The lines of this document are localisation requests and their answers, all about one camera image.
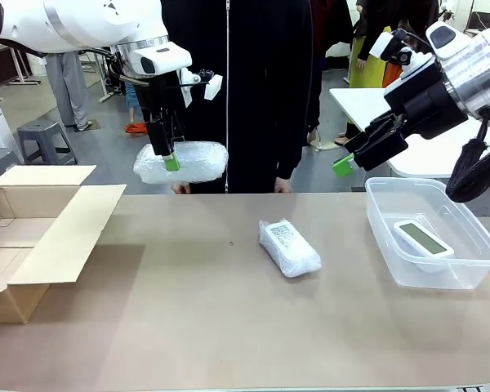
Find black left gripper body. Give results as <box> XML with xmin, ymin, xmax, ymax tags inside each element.
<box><xmin>136</xmin><ymin>75</ymin><xmax>188</xmax><ymax>123</ymax></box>

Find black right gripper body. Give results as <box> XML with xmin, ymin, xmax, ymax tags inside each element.
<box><xmin>383</xmin><ymin>75</ymin><xmax>470</xmax><ymax>140</ymax></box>

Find bubble-wrapped clock plain white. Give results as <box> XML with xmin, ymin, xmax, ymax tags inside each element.
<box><xmin>132</xmin><ymin>140</ymin><xmax>229</xmax><ymax>185</ymax></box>

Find unwrapped white digital clock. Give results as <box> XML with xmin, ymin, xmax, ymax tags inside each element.
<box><xmin>391</xmin><ymin>219</ymin><xmax>455</xmax><ymax>274</ymax></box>

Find bubble-wrapped clock with printed label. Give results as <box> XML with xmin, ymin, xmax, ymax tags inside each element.
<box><xmin>257</xmin><ymin>218</ymin><xmax>323</xmax><ymax>279</ymax></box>

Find person's left forearm black sleeve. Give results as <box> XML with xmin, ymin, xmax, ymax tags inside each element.
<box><xmin>275</xmin><ymin>93</ymin><xmax>323</xmax><ymax>180</ymax></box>

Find background person blue clothes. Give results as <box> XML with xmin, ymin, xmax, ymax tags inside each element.
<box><xmin>124</xmin><ymin>81</ymin><xmax>160</xmax><ymax>136</ymax></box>

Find background person orange garment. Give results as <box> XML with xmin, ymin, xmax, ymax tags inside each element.
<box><xmin>383</xmin><ymin>0</ymin><xmax>440</xmax><ymax>89</ymax></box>

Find background table white legs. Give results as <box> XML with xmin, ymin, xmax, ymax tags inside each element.
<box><xmin>81</xmin><ymin>52</ymin><xmax>116</xmax><ymax>103</ymax></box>

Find background person yellow skirt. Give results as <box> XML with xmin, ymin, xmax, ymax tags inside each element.
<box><xmin>342</xmin><ymin>0</ymin><xmax>393</xmax><ymax>148</ymax></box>

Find person's torso black zip jacket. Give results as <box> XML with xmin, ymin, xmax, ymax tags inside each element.
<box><xmin>158</xmin><ymin>0</ymin><xmax>323</xmax><ymax>195</ymax></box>

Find background person grey trousers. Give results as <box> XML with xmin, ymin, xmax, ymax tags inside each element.
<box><xmin>44</xmin><ymin>51</ymin><xmax>94</xmax><ymax>132</ymax></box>

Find black background chair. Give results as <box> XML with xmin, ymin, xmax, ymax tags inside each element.
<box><xmin>465</xmin><ymin>11</ymin><xmax>490</xmax><ymax>36</ymax></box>

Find background person dark clothes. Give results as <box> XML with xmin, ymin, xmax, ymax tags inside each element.
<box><xmin>308</xmin><ymin>0</ymin><xmax>354</xmax><ymax>152</ymax></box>

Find grey plastic stool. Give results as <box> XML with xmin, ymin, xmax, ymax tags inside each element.
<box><xmin>16</xmin><ymin>120</ymin><xmax>79</xmax><ymax>167</ymax></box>

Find open cardboard box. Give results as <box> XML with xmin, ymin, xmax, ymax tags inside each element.
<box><xmin>0</xmin><ymin>164</ymin><xmax>127</xmax><ymax>326</ymax></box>

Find clear plastic container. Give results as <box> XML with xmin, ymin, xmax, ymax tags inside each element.
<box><xmin>364</xmin><ymin>177</ymin><xmax>490</xmax><ymax>291</ymax></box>

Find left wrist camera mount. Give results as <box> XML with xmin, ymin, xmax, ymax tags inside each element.
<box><xmin>178</xmin><ymin>66</ymin><xmax>212</xmax><ymax>109</ymax></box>

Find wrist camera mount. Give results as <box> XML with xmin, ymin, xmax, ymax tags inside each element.
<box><xmin>385</xmin><ymin>27</ymin><xmax>439</xmax><ymax>81</ymax></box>
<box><xmin>178</xmin><ymin>66</ymin><xmax>212</xmax><ymax>109</ymax></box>

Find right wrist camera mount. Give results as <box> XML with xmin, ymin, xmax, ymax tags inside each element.
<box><xmin>385</xmin><ymin>27</ymin><xmax>439</xmax><ymax>81</ymax></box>

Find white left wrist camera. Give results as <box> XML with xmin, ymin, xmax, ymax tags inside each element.
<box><xmin>203</xmin><ymin>73</ymin><xmax>224</xmax><ymax>101</ymax></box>

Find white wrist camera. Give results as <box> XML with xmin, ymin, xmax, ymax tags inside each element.
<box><xmin>369</xmin><ymin>30</ymin><xmax>394</xmax><ymax>58</ymax></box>
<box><xmin>203</xmin><ymin>73</ymin><xmax>224</xmax><ymax>101</ymax></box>

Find black braided cable hose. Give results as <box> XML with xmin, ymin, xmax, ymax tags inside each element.
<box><xmin>446</xmin><ymin>106</ymin><xmax>490</xmax><ymax>204</ymax></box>

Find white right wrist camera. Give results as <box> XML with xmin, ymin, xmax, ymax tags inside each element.
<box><xmin>369</xmin><ymin>30</ymin><xmax>394</xmax><ymax>58</ymax></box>

